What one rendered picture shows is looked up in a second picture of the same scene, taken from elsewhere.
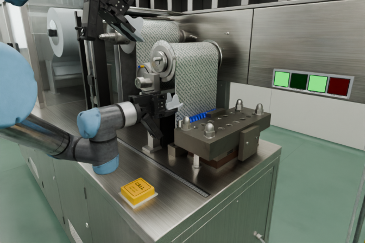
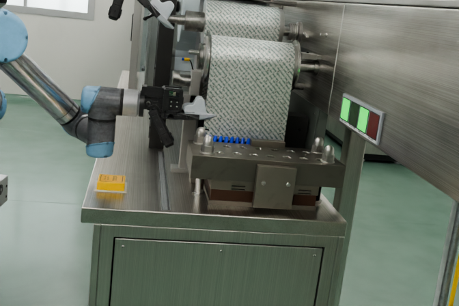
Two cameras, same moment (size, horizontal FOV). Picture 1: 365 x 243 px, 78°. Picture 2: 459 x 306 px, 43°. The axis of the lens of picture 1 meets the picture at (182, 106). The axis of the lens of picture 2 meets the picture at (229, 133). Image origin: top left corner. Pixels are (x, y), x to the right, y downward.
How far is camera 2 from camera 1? 1.07 m
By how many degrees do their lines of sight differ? 34
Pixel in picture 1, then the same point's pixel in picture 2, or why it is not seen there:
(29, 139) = (38, 95)
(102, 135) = (95, 113)
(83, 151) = (82, 128)
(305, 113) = not seen: outside the picture
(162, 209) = (115, 199)
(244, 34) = (335, 39)
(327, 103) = not seen: outside the picture
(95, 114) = (93, 90)
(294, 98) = not seen: outside the picture
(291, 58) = (356, 79)
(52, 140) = (59, 106)
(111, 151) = (100, 133)
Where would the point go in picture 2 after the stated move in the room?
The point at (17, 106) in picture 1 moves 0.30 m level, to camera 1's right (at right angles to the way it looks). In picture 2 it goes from (8, 51) to (99, 72)
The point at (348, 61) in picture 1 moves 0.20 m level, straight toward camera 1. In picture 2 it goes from (384, 90) to (298, 85)
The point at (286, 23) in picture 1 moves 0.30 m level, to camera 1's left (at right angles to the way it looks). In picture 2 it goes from (359, 28) to (255, 15)
